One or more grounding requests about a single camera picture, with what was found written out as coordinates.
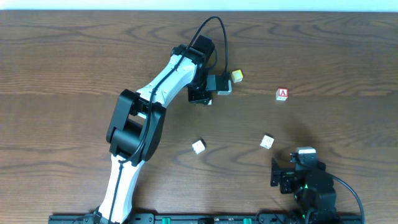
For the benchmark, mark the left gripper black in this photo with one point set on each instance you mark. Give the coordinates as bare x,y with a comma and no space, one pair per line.
199,96

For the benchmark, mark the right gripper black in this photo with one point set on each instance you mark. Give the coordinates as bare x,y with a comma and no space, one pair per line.
277,173

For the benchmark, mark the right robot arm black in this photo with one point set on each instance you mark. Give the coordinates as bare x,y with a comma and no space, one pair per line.
311,187

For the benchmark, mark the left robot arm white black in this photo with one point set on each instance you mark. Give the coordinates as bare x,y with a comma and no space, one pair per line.
136,126

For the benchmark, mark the yellow top wooden block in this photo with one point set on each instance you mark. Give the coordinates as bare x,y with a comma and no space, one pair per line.
237,76

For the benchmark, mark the plain wooden block right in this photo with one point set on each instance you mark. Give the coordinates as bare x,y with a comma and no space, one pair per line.
267,141

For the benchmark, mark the plain wooden block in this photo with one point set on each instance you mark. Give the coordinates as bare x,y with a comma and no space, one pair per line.
267,141
198,146

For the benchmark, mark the plain wooden block centre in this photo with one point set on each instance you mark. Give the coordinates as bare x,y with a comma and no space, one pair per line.
198,146

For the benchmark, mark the red letter A block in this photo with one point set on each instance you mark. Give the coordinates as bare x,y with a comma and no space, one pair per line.
282,94

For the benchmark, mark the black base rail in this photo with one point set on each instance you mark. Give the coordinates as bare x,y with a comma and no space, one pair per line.
149,218

